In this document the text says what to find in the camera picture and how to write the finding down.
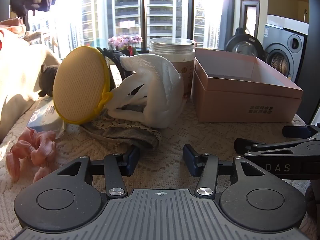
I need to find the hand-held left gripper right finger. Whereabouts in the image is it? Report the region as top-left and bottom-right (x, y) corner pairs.
(183, 144), (267, 198)

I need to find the grey patterned cloth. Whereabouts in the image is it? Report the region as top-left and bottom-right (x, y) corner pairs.
(80, 109), (162, 151)

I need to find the pink cardboard box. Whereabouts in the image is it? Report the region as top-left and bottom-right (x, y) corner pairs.
(191, 48), (304, 123)

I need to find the pink cloth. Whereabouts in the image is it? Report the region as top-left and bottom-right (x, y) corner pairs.
(0, 19), (27, 35)

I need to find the clear plastic jar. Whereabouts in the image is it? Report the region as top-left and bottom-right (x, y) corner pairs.
(149, 38), (196, 97)

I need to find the yellow round mesh pad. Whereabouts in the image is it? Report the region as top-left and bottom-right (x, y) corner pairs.
(52, 46), (114, 125)

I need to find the grey washing machine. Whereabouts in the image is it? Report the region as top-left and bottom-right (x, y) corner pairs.
(225, 24), (308, 84)

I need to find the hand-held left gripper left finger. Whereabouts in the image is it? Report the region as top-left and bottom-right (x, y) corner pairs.
(57, 145), (140, 198)

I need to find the dark brown plush bear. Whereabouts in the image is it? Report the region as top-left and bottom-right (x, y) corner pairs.
(38, 64), (60, 98)

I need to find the potted pink orchid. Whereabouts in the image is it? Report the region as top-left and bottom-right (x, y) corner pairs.
(107, 35), (143, 55)

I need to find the black window frame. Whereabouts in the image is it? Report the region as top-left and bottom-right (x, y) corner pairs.
(25, 0), (235, 53)

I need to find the cream blanket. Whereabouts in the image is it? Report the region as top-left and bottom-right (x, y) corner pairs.
(0, 29), (63, 142)

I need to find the clear plastic packet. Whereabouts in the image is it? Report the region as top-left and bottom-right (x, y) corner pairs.
(26, 97), (67, 138)

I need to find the white knit socks bundle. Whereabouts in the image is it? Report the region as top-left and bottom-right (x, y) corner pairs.
(109, 54), (185, 130)

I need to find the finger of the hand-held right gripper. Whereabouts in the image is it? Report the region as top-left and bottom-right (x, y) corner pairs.
(234, 138), (307, 160)
(282, 124), (320, 138)

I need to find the pink ruffled scrunchie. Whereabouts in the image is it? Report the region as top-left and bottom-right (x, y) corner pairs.
(6, 127), (58, 183)

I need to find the dark wooden framed panel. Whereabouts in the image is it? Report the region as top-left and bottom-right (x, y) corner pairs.
(240, 0), (262, 34)

